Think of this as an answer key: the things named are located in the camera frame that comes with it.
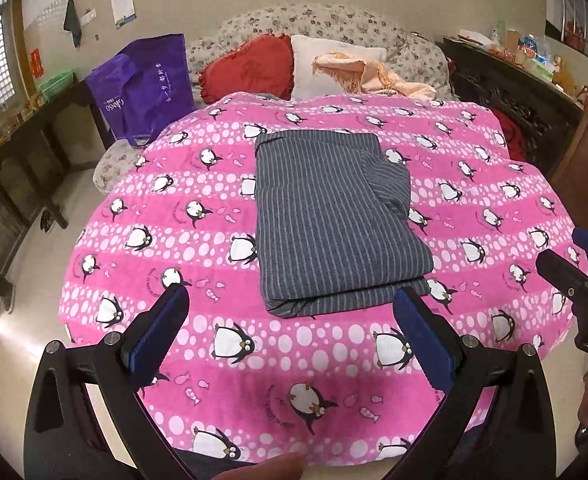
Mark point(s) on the red heart cushion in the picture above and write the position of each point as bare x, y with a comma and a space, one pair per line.
264, 64

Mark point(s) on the red cloth beside bed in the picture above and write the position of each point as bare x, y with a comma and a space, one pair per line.
514, 137

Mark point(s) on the dark carved wooden sideboard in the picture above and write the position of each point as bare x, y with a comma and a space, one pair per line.
546, 117

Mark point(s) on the purple shopping bag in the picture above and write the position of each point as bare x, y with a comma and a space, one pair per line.
144, 88

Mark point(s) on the peach fringed scarf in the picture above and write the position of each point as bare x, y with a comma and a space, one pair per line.
357, 75

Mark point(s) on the green plastic basket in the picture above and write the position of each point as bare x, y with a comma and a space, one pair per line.
55, 85

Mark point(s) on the dark wooden side table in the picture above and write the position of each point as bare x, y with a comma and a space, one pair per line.
67, 134

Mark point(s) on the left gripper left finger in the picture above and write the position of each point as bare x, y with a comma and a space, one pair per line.
63, 439

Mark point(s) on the grey pinstriped coat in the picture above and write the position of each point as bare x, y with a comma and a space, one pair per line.
333, 230

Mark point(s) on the person left hand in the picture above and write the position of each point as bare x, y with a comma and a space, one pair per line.
289, 466

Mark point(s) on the dark cloth on hook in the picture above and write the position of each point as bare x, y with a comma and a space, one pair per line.
72, 23

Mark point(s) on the white pillow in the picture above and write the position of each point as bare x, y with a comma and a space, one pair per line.
305, 49

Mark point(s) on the floral padded headboard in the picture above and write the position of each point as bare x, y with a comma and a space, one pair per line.
409, 54

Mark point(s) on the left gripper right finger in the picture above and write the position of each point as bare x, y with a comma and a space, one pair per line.
495, 420

